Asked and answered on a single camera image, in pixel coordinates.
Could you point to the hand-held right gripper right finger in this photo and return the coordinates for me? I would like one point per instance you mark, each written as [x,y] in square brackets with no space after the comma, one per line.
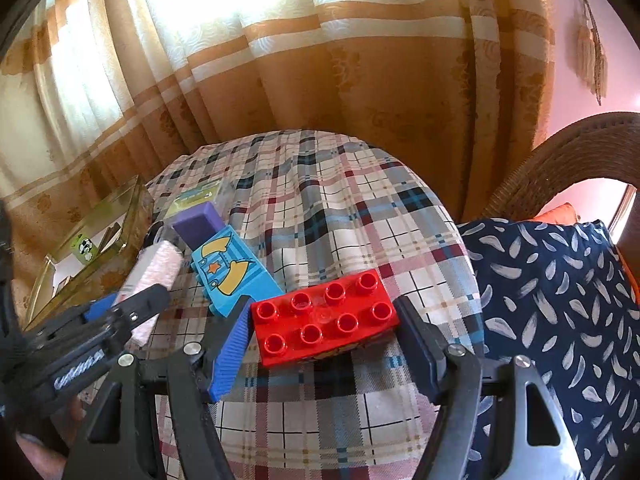
[422,350]

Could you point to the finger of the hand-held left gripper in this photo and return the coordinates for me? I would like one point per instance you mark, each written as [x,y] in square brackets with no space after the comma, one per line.
[145,302]
[100,310]

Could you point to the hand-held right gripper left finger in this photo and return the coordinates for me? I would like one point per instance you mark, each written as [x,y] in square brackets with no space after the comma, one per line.
[227,355]

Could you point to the white and pink box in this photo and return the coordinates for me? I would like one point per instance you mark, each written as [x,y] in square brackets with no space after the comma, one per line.
[155,267]

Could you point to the gold tin tray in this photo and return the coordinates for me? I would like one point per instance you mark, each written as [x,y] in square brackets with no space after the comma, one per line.
[115,255]

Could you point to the blue toy brick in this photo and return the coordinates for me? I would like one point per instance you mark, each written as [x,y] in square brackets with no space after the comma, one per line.
[235,270]

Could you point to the purple block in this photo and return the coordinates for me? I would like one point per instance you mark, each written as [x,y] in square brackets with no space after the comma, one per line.
[197,225]

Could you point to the red toy brick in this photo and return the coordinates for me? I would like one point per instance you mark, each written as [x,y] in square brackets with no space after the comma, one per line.
[320,325]

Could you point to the clear floss pick box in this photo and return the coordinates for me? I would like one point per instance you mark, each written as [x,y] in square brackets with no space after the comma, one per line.
[197,197]

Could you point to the person's left hand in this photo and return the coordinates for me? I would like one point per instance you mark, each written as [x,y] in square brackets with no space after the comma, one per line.
[42,452]

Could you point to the white paper sheet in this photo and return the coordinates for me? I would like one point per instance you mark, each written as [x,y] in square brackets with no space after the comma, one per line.
[111,237]

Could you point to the dark blue feather-print cushion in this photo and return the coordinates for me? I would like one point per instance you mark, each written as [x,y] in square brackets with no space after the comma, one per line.
[540,320]

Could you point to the plaid tablecloth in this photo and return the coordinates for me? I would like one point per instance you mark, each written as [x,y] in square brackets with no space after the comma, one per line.
[340,210]

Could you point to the brown wicker chair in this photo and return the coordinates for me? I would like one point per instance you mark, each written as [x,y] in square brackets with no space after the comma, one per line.
[575,150]

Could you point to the cream and orange curtain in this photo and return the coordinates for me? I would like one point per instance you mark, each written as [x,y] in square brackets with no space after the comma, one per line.
[300,60]

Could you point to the curtain tieback tassel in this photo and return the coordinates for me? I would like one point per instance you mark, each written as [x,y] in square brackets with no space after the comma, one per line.
[587,45]

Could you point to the window with brown frame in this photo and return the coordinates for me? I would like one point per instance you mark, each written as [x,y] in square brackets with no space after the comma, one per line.
[625,210]

